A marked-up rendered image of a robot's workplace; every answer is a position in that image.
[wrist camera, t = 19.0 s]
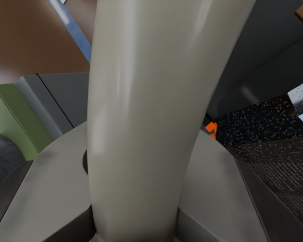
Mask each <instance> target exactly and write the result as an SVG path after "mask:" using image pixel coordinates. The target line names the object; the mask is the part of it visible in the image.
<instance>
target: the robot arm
mask: <svg viewBox="0 0 303 242"><path fill-rule="evenodd" d="M95 233H96V229H95V224H94V218H93V212H92V206H91V199H90V190H89V181H88V160H87V121H85V122H84V123H82V124H81V125H79V126H77V127H75V128H74V129H72V130H71V131H69V132H67V133H66V134H64V135H62V136H61V137H59V138H58V139H56V140H55V141H53V142H52V143H51V144H50V145H48V146H47V147H46V148H45V149H43V150H42V151H41V152H40V153H39V154H38V155H37V156H36V157H35V158H34V159H33V160H29V161H25V158H24V156H23V154H22V152H21V150H20V149H19V147H18V146H17V145H16V144H15V143H14V142H13V141H12V140H10V139H9V138H7V137H6V136H3V135H0V242H89V241H90V240H91V239H92V238H93V237H94V235H95ZM175 236H176V237H177V238H178V239H179V240H180V241H181V242H303V225H302V223H301V222H300V221H299V220H298V219H297V218H296V217H295V215H294V214H293V213H292V212H291V211H290V210H289V209H288V208H287V207H286V206H285V205H284V204H283V203H282V201H281V200H280V199H279V198H278V197H277V196H276V195H275V194H274V193H273V192H272V191H271V190H270V189H269V188H268V186H267V185H266V184H265V183H264V182H263V181H262V180H261V179H260V178H259V177H258V176H257V175H256V174H255V173H254V172H253V170H252V169H251V168H250V167H249V166H248V165H247V164H246V163H245V162H244V161H238V160H236V159H235V158H234V157H233V156H232V155H231V154H230V153H229V152H228V151H227V150H226V149H225V148H224V147H223V146H222V145H221V144H220V143H219V142H218V141H216V140H215V139H214V138H212V137H211V136H210V135H208V134H207V133H205V132H204V131H202V130H201V129H200V130H199V133H198V136H197V139H196V142H195V145H194V148H193V151H192V154H191V157H190V160H189V164H188V168H187V171H186V175H185V179H184V182H183V186H182V190H181V195H180V200H179V205H178V211H177V220H176V230H175Z"/></svg>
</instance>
